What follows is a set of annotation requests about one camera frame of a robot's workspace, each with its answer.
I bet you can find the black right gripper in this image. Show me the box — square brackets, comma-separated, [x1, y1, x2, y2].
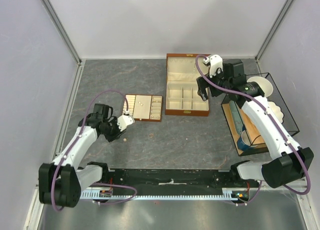
[196, 65, 232, 101]

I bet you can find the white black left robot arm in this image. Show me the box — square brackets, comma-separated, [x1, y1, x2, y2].
[38, 103, 135, 211]

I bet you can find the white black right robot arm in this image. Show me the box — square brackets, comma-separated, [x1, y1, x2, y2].
[195, 54, 314, 195]

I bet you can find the large brown jewelry box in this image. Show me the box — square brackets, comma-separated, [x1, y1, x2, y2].
[165, 53, 210, 117]

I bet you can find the small brown jewelry tray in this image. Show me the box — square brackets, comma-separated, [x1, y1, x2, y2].
[123, 94, 163, 122]

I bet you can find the light blue oblong plate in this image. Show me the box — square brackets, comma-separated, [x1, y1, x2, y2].
[229, 100, 245, 136]

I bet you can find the white bowl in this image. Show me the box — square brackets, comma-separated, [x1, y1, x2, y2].
[247, 76, 274, 98]

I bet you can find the blue cup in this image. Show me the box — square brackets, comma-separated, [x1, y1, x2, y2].
[236, 130, 251, 151]

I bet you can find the white scalloped dish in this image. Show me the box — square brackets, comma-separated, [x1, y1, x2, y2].
[264, 101, 284, 124]

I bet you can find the wooden rack base board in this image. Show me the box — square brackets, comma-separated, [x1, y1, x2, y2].
[221, 101, 268, 157]

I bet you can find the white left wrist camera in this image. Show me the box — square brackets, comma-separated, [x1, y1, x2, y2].
[116, 113, 135, 132]

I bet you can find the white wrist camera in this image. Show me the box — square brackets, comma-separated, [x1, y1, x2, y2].
[116, 113, 135, 132]
[202, 54, 223, 78]

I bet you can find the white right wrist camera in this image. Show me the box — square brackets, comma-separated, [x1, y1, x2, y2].
[202, 54, 223, 78]

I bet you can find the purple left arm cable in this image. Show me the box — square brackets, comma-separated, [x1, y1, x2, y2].
[51, 89, 138, 212]

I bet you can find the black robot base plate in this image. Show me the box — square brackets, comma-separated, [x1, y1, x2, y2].
[96, 168, 259, 195]

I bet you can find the black wire rack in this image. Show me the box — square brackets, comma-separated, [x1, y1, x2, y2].
[221, 72, 300, 157]

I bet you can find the light blue cable duct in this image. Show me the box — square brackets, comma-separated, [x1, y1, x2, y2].
[80, 187, 246, 201]

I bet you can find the right aluminium frame post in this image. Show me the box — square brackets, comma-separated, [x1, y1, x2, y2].
[254, 0, 295, 64]

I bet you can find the aluminium frame post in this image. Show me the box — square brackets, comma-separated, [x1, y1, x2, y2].
[40, 0, 82, 65]
[254, 0, 295, 64]

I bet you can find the left aluminium frame post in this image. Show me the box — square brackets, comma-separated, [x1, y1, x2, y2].
[40, 0, 82, 65]

